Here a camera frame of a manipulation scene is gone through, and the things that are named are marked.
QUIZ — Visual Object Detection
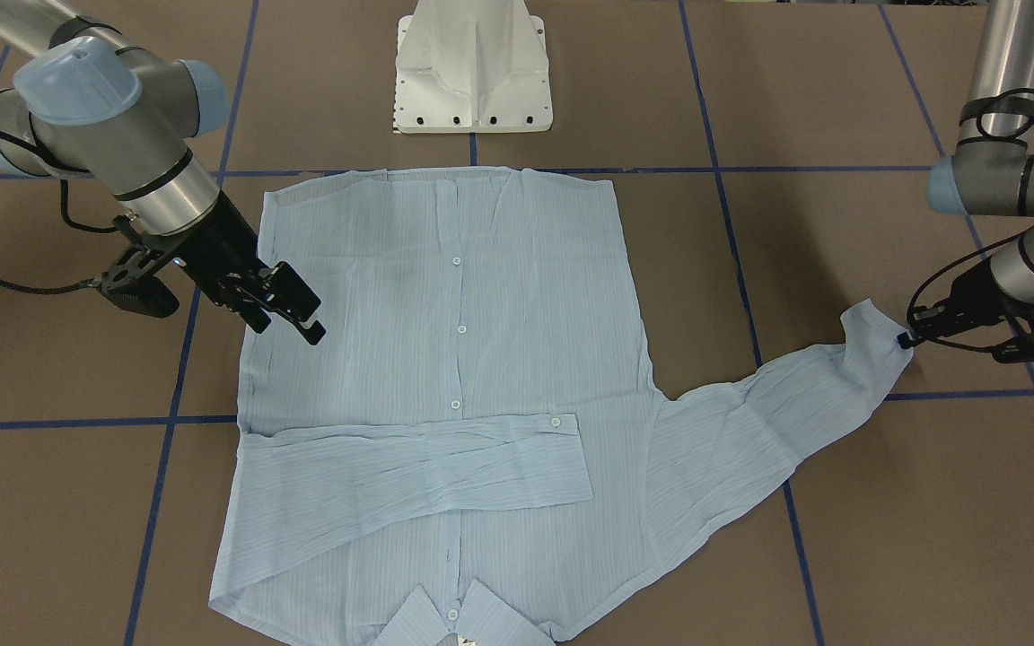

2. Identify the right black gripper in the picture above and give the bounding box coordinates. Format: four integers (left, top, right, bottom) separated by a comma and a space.
173, 191, 327, 346

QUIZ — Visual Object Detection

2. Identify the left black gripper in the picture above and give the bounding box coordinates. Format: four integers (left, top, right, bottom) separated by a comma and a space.
898, 262, 1017, 349

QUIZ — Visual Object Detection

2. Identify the light blue button-up shirt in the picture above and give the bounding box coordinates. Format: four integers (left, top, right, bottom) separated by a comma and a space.
209, 167, 912, 645

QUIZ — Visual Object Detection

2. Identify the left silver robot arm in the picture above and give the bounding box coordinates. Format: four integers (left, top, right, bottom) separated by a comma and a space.
898, 1, 1034, 363

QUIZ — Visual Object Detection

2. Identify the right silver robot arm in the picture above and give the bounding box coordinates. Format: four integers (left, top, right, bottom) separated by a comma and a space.
0, 1, 327, 344

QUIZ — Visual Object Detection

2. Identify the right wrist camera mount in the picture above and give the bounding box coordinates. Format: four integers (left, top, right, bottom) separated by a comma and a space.
92, 244, 180, 319

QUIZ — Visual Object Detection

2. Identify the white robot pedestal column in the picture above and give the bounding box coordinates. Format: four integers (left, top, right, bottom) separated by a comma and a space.
391, 1, 554, 135

